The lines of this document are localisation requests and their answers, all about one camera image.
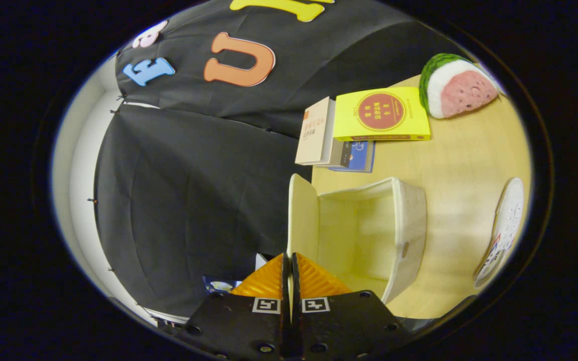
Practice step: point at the blue book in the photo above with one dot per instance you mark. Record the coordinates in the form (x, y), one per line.
(364, 158)

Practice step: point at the watermelon slice plush toy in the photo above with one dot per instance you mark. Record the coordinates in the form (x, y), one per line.
(462, 90)

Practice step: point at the blue printed sheet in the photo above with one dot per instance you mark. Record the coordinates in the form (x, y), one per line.
(221, 285)

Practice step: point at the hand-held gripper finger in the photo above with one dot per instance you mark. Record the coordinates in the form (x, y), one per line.
(285, 281)
(295, 281)

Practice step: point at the dark grey book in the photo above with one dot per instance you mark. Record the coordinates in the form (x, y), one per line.
(343, 154)

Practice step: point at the cream fabric storage box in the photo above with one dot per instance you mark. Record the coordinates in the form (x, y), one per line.
(409, 230)

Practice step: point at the yellow book with red circle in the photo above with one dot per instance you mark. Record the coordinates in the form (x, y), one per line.
(409, 123)

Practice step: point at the white canvas shoe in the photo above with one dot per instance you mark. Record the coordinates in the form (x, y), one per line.
(510, 215)

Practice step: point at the beige book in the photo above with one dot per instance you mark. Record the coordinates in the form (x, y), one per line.
(314, 135)

